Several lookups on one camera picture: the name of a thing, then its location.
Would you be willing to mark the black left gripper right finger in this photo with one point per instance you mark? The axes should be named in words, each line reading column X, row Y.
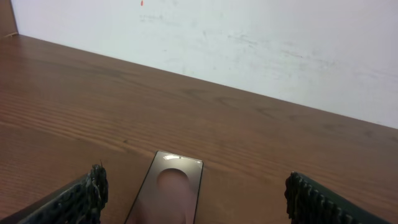
column 310, row 202

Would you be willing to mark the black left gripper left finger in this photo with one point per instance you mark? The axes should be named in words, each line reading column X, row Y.
column 80, row 201

